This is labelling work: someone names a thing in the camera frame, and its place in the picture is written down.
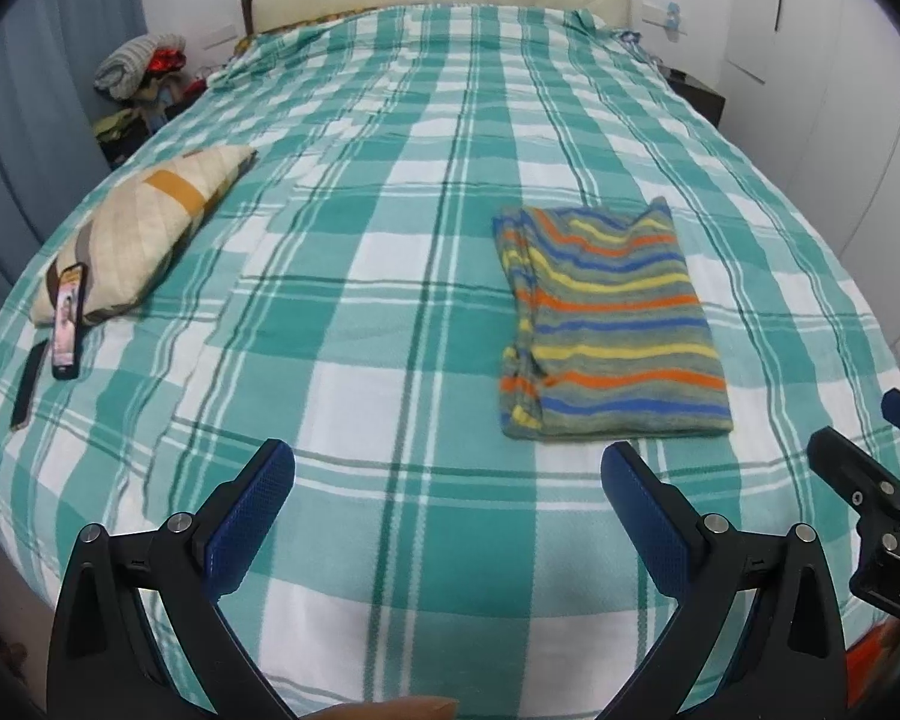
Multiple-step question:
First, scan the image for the dark nightstand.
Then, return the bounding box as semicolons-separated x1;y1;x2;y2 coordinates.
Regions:
660;66;727;125

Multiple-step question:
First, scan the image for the beige patterned pillow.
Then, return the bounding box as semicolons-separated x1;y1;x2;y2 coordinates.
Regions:
31;145;257;327

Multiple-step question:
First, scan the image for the orange fuzzy cloth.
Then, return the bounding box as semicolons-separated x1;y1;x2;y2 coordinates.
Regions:
844;611;900;691

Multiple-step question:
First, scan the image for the wall outlet with blue plug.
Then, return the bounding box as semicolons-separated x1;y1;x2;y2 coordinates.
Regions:
641;1;691;42

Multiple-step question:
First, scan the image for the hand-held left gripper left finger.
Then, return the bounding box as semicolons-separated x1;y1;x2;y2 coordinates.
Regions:
47;439;297;720

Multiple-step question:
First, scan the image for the pile of clothes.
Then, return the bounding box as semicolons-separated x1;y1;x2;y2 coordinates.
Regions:
94;34;211;166

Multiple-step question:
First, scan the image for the striped knit sweater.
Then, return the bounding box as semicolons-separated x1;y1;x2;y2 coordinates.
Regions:
493;196;734;445

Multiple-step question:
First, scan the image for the green white plaid blanket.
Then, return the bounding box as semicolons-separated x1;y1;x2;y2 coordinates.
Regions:
0;4;900;717

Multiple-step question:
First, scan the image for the white wardrobe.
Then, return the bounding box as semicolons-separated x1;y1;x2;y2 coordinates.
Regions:
720;0;900;346

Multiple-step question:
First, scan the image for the person's left hand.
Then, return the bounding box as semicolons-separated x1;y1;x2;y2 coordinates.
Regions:
300;697;460;720

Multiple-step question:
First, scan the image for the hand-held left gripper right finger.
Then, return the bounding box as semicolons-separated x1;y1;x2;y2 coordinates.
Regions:
601;441;850;720

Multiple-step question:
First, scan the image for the smartphone with lit screen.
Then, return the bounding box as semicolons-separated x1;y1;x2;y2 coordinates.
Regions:
51;261;91;380

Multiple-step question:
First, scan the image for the blue grey curtain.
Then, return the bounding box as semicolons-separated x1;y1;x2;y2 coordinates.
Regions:
0;0;147;301

